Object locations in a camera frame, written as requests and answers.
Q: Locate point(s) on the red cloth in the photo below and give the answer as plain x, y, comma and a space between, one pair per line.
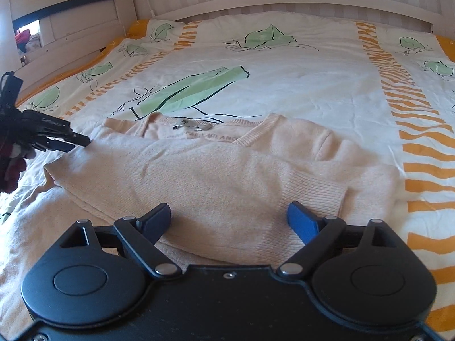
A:
22, 37

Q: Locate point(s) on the leaf-print white duvet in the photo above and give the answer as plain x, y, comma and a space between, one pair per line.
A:
302, 78

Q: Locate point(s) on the person's left hand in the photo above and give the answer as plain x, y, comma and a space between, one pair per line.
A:
28, 153

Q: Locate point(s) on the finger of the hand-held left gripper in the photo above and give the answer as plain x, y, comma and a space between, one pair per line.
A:
60, 145
80, 138

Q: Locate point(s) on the person's left forearm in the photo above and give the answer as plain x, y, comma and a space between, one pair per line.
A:
10, 177

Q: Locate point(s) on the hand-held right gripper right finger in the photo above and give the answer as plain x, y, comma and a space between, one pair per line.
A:
302, 223

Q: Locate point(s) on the beige printed sweater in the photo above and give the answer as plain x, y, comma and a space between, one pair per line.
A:
213, 170

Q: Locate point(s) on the white wooden bed frame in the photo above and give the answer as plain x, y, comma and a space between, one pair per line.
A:
320, 5

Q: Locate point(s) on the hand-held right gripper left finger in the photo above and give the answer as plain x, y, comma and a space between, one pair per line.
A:
156, 220

